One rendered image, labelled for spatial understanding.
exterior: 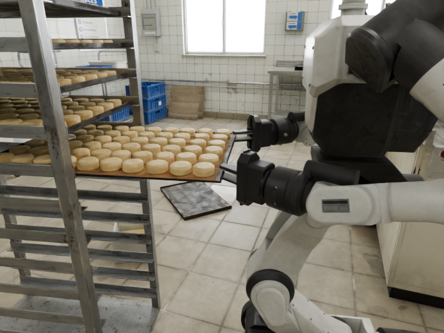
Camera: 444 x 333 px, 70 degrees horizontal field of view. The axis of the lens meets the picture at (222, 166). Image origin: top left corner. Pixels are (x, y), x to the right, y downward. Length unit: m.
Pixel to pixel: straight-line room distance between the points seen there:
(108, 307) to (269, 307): 0.83
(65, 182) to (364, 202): 0.60
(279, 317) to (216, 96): 4.89
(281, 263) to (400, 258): 0.94
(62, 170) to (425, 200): 0.68
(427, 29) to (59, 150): 0.70
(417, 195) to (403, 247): 1.22
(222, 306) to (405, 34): 1.47
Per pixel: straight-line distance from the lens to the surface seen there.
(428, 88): 0.57
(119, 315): 1.57
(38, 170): 0.84
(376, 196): 0.57
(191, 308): 1.75
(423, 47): 0.58
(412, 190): 0.58
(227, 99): 5.59
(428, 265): 1.86
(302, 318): 1.11
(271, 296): 0.99
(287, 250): 0.95
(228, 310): 1.73
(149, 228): 1.31
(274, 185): 0.63
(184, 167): 0.72
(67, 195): 0.79
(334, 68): 0.71
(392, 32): 0.59
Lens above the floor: 1.23
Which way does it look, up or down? 21 degrees down
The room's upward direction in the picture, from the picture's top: straight up
